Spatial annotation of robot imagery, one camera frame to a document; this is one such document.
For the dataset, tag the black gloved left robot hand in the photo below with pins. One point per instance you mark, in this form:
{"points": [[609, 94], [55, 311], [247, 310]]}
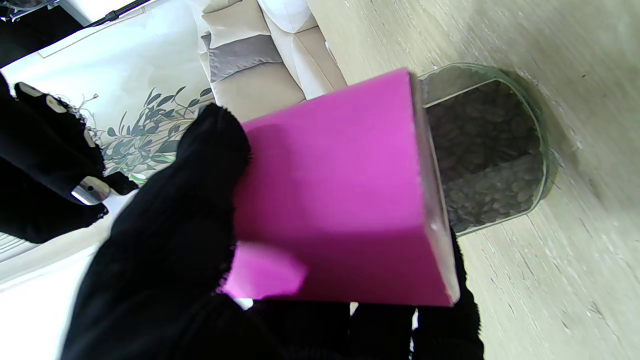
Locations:
{"points": [[165, 260]]}

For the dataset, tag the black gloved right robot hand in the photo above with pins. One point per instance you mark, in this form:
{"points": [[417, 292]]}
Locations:
{"points": [[40, 165]]}

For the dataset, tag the pink coffee jar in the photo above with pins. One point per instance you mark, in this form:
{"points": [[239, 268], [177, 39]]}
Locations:
{"points": [[340, 190]]}

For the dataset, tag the glass jar of coffee beans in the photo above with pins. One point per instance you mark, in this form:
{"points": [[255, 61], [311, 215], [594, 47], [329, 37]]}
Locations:
{"points": [[495, 155]]}

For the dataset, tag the tall green leafy plant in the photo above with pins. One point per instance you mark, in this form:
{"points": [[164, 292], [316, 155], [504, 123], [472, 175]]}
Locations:
{"points": [[150, 135]]}

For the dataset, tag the black light stand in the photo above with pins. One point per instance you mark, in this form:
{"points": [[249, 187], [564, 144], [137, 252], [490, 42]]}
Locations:
{"points": [[120, 12]]}

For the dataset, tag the grey sofa cushion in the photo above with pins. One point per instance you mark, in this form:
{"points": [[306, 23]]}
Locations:
{"points": [[240, 55]]}

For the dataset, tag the beige sofa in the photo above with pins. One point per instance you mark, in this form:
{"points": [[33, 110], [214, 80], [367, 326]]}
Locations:
{"points": [[270, 60]]}

